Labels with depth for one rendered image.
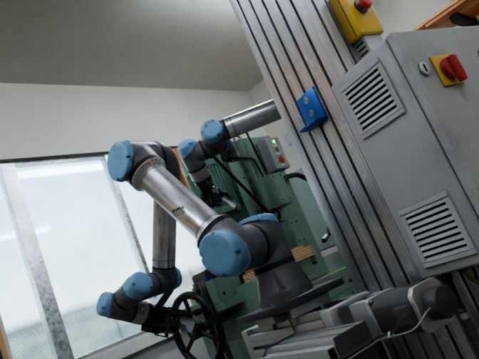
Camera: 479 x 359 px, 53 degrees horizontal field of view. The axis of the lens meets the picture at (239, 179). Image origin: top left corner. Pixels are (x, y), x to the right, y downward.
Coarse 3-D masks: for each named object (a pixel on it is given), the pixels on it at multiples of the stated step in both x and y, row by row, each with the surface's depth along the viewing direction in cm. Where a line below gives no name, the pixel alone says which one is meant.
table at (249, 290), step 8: (304, 264) 181; (312, 264) 184; (304, 272) 179; (312, 272) 182; (256, 280) 177; (240, 288) 183; (248, 288) 181; (256, 288) 178; (240, 296) 182; (248, 296) 181; (216, 304) 180; (224, 304) 177; (232, 304) 178
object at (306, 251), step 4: (304, 248) 180; (308, 248) 178; (312, 248) 178; (292, 252) 184; (296, 252) 183; (300, 252) 181; (304, 252) 180; (308, 252) 179; (312, 252) 177; (296, 256) 183; (300, 256) 181; (304, 256) 180; (308, 256) 179; (296, 260) 183
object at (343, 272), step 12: (324, 276) 205; (336, 276) 207; (348, 276) 212; (336, 288) 203; (348, 288) 208; (228, 324) 191; (252, 324) 181; (204, 336) 202; (228, 336) 191; (240, 336) 187
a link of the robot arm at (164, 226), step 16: (160, 144) 150; (176, 160) 148; (176, 176) 148; (160, 208) 149; (160, 224) 149; (176, 224) 153; (160, 240) 150; (160, 256) 150; (160, 272) 151; (176, 272) 156; (160, 288) 149
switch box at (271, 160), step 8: (264, 144) 224; (272, 144) 225; (280, 144) 229; (264, 152) 224; (272, 152) 222; (280, 152) 226; (264, 160) 225; (272, 160) 221; (272, 168) 222; (280, 168) 222
